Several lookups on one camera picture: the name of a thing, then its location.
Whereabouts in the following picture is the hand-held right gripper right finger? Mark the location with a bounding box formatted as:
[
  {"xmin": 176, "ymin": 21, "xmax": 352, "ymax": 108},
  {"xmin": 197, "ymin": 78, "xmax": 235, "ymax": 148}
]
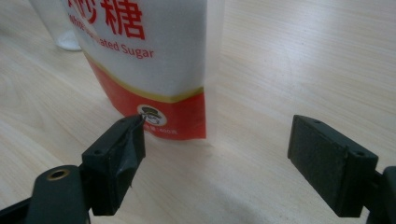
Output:
[{"xmin": 287, "ymin": 114, "xmax": 379, "ymax": 218}]

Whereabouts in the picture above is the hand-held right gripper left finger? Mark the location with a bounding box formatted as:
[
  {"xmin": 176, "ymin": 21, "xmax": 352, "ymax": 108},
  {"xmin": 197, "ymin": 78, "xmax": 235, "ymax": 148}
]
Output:
[{"xmin": 81, "ymin": 114, "xmax": 147, "ymax": 217}]

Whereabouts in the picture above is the white and red sugar bag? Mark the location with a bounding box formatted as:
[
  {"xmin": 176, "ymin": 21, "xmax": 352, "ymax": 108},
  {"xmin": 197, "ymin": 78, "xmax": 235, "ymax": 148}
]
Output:
[{"xmin": 60, "ymin": 0, "xmax": 226, "ymax": 147}]

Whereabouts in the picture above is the clear plastic jar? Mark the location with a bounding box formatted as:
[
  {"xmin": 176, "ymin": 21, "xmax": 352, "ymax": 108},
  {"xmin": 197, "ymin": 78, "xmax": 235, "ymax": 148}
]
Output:
[{"xmin": 29, "ymin": 0, "xmax": 83, "ymax": 52}]

